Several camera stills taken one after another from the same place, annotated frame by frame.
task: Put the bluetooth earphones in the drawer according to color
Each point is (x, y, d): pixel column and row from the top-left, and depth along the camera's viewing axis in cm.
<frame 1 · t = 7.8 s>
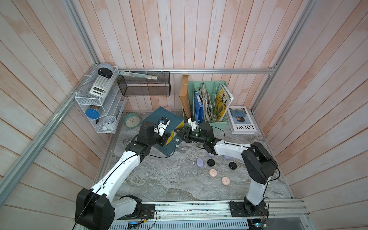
left hand: (165, 133, 81), fingers open
right hand: (174, 132, 83), fingers open
teal drawer cabinet: (176, 122, 89), point 20 cm above the table
brown envelope folder: (184, 96, 85), point 33 cm above the table
blue binder: (198, 108, 96), point 21 cm above the table
yellow magazine: (224, 99, 103), point 20 cm above the table
LOEWE book: (240, 120, 112), point 3 cm above the table
green alarm clock: (132, 120, 106), point 8 cm above the table
purple earphone case left: (200, 162, 90), point 3 cm above the table
pink earphone case middle: (212, 172, 87), on the table
pink earphone case bottom: (225, 180, 83), point 2 cm above the table
black earphone case centre: (211, 162, 92), on the table
newspapers in organizer: (207, 106, 98), point 21 cm above the table

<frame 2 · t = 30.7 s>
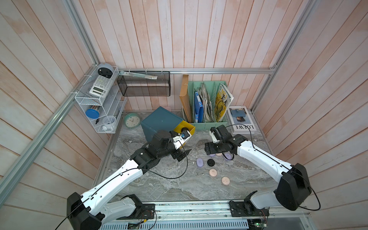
left hand: (183, 143, 72), fingers open
right hand: (210, 147, 86), fingers open
the named things where they were.

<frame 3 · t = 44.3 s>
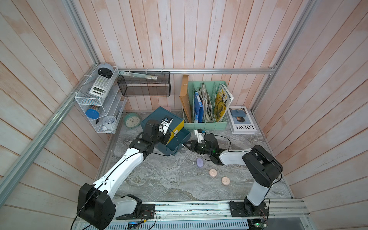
left hand: (166, 131, 81), fingers closed
right hand: (183, 144, 88), fingers closed
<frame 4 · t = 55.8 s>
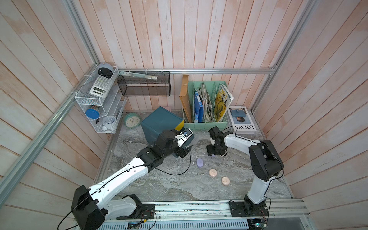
left hand: (183, 140, 75), fingers open
right hand: (212, 151, 97), fingers open
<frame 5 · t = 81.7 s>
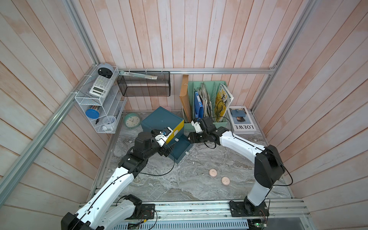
left hand: (167, 138, 75), fingers open
right hand: (189, 137, 89), fingers open
teal bottom drawer: (180, 147, 94), point 6 cm above the table
